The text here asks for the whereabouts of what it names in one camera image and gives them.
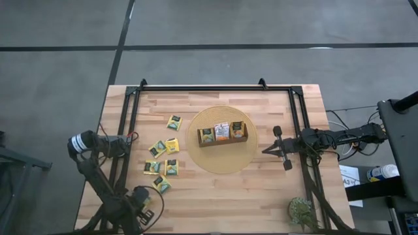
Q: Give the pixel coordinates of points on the gray cart top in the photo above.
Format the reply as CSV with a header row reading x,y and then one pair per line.
x,y
400,140

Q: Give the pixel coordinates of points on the white paper sheet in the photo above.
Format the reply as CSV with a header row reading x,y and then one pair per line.
x,y
349,171

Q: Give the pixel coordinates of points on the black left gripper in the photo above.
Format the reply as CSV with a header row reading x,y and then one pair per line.
x,y
141,196

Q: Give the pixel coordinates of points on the white wipes canister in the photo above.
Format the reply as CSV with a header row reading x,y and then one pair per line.
x,y
383,172

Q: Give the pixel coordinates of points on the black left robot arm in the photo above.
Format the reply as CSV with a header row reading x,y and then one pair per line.
x,y
98,186

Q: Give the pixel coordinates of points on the small potted green plant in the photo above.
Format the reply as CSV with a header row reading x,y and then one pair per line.
x,y
301,212

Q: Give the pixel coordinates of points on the black cart crossbar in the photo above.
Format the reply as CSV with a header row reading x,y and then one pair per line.
x,y
372,189

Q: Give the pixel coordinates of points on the brown wooden tea box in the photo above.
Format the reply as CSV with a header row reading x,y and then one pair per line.
x,y
225,142

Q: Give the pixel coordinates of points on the round woven placemat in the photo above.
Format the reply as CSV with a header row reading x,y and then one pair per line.
x,y
222,160

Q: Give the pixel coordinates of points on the gray metal stand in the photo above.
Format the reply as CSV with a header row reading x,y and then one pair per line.
x,y
19,160

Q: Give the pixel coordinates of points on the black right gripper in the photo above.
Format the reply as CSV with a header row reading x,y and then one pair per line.
x,y
289,147

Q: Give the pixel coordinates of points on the black metal rig frame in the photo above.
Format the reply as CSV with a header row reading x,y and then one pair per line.
x,y
212,88

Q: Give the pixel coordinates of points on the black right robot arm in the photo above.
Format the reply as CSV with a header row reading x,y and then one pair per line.
x,y
346,137

